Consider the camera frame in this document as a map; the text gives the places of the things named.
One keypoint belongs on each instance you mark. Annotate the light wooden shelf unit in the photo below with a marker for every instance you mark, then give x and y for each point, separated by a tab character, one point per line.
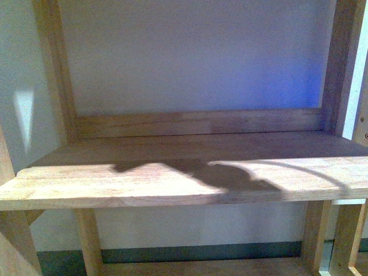
186	158

